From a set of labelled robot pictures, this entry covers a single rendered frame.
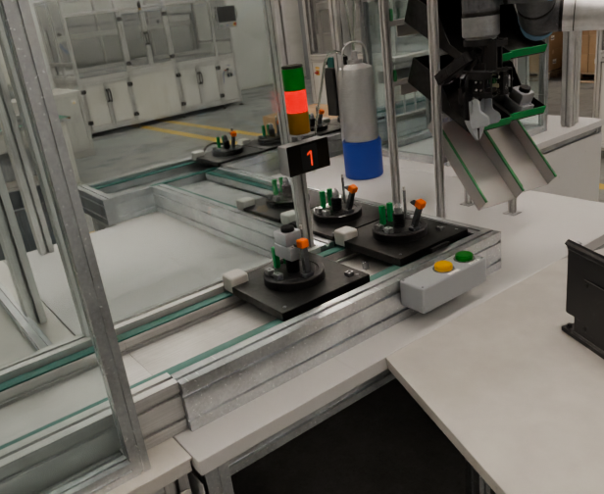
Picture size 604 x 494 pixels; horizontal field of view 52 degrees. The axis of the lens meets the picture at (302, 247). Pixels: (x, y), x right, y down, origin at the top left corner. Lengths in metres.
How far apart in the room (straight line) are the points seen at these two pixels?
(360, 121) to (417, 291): 1.24
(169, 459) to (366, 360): 0.43
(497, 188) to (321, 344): 0.73
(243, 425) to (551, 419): 0.52
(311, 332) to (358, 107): 1.37
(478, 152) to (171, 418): 1.10
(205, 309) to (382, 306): 0.39
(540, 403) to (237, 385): 0.53
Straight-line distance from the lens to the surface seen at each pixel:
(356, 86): 2.45
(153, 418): 1.13
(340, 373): 1.25
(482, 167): 1.77
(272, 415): 1.16
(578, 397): 1.20
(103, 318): 0.97
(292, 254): 1.35
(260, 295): 1.35
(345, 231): 1.59
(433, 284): 1.35
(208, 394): 1.15
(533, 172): 1.88
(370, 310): 1.33
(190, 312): 1.39
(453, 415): 1.13
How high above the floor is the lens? 1.54
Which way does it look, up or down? 21 degrees down
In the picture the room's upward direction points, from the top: 7 degrees counter-clockwise
